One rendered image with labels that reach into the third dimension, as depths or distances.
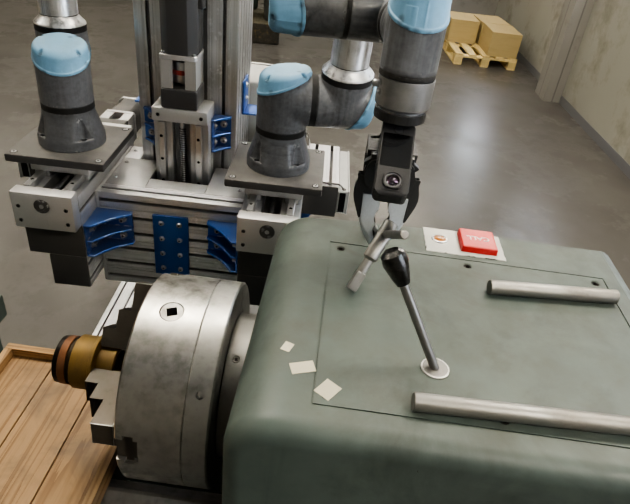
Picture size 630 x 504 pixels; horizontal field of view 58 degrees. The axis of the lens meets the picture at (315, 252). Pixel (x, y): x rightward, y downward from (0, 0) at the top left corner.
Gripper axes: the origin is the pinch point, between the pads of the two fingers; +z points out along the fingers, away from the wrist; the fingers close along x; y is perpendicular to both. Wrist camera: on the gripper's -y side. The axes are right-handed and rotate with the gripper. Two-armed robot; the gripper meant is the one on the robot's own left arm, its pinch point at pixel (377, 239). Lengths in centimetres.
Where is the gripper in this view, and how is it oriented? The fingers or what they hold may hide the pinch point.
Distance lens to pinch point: 86.3
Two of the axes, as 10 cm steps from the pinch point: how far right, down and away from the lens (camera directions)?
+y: 0.8, -5.4, 8.4
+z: -1.0, 8.3, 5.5
